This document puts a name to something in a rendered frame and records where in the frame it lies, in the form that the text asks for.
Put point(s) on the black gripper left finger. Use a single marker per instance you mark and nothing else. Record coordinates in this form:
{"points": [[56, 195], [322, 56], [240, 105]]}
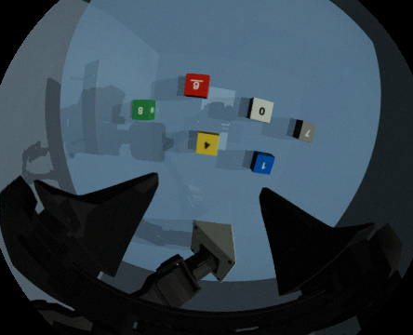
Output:
{"points": [[104, 221]]}

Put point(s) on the blue block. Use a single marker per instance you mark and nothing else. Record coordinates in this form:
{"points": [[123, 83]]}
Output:
{"points": [[262, 163]]}

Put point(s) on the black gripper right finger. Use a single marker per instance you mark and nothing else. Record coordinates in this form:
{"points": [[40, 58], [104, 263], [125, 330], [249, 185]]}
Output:
{"points": [[301, 245]]}

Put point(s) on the red block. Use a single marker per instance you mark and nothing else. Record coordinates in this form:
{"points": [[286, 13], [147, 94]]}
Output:
{"points": [[197, 85]]}

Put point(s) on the yellow block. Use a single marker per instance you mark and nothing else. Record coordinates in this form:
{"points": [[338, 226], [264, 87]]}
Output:
{"points": [[207, 142]]}

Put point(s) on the green block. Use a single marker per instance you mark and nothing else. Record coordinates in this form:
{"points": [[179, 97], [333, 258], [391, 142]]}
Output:
{"points": [[143, 109]]}

